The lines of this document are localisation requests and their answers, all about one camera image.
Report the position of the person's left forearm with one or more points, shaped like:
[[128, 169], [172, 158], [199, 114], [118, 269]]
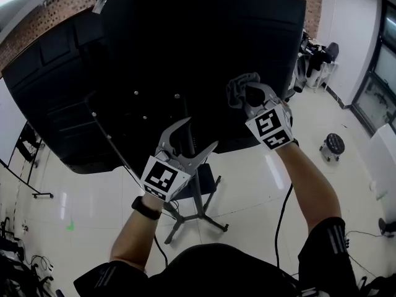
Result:
[[136, 237]]

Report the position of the white grey hanging gear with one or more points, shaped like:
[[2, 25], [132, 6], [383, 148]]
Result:
[[300, 73]]

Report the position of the black round wheeled stool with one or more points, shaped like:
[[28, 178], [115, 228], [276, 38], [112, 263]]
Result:
[[334, 142]]

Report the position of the black wristband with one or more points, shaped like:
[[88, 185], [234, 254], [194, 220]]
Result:
[[145, 209]]

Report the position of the green floor tape mark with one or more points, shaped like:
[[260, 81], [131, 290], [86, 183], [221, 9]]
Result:
[[71, 226]]

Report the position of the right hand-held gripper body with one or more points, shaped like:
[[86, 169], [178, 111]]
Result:
[[269, 125]]

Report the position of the person's right forearm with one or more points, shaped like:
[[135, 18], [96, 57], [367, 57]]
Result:
[[306, 184]]

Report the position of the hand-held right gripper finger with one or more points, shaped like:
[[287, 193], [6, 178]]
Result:
[[269, 90], [250, 110]]

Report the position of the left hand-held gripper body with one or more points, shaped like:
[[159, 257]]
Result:
[[162, 178]]

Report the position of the white cabinet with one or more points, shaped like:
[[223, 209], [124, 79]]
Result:
[[385, 153]]

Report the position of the black TV stand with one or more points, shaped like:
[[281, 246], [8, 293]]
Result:
[[198, 203]]

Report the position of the black display on rolling stand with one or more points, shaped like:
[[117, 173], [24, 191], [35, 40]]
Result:
[[28, 147]]

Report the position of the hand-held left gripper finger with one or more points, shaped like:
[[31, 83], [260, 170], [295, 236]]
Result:
[[201, 156], [168, 135]]

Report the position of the large black television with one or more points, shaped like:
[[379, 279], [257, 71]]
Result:
[[216, 42]]

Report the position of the dark framed glass door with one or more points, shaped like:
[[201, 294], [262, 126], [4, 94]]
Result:
[[376, 73]]

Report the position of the person's black shirt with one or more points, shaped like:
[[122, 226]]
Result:
[[216, 271]]

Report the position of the grey cloth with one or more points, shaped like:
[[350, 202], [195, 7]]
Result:
[[236, 88]]

